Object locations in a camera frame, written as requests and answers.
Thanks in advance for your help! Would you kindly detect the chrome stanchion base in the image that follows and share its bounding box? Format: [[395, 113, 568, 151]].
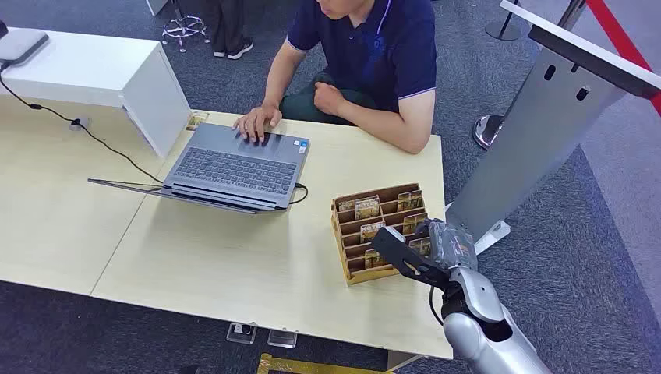
[[472, 114, 506, 151]]

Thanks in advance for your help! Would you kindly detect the black laptop power cable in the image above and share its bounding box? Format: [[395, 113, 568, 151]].
[[287, 182, 309, 206]]

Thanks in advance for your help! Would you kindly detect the dark stanchion base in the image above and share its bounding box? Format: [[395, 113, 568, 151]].
[[484, 0, 523, 42]]

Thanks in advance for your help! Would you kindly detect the silver kiosk stand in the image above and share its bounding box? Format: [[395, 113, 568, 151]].
[[444, 0, 661, 256]]

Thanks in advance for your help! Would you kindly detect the grey open laptop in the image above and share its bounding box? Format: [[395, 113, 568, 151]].
[[87, 122, 311, 215]]

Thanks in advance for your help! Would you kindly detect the chrome stool base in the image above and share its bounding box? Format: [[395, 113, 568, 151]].
[[161, 0, 211, 54]]

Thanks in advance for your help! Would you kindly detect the black thin cable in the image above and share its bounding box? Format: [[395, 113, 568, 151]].
[[0, 62, 165, 185]]

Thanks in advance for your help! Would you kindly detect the person's left hand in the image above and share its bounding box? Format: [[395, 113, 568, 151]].
[[313, 81, 346, 118]]

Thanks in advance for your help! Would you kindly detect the red barrier belt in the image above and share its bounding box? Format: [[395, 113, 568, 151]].
[[585, 0, 661, 117]]

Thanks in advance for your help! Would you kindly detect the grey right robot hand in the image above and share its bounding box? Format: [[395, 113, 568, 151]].
[[427, 218, 479, 273]]

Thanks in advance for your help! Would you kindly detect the grey flat device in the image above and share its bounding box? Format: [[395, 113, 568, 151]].
[[0, 26, 50, 67]]

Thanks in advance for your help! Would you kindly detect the wooden card holder rack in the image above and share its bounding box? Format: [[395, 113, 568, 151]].
[[330, 182, 433, 287]]

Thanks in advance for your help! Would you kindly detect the person's right hand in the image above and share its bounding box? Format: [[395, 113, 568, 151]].
[[232, 103, 284, 144]]

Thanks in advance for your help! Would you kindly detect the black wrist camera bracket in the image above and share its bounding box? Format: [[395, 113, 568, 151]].
[[371, 226, 451, 291]]

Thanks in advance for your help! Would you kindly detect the clear acrylic stand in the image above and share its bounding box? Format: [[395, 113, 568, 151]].
[[226, 322, 258, 346], [267, 328, 299, 349]]

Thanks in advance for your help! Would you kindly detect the standing person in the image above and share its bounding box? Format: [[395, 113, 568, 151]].
[[202, 0, 255, 61]]

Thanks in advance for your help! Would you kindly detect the white desk riser box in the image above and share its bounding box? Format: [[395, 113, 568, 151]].
[[0, 26, 193, 159]]

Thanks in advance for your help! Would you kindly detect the gold framed board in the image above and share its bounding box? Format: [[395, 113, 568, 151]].
[[256, 353, 394, 374]]

